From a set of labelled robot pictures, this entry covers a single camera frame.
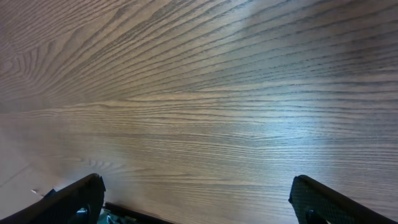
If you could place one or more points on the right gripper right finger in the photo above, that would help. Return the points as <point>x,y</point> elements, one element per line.
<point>314,202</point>

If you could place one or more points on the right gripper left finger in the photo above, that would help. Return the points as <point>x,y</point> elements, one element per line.
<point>80,202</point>

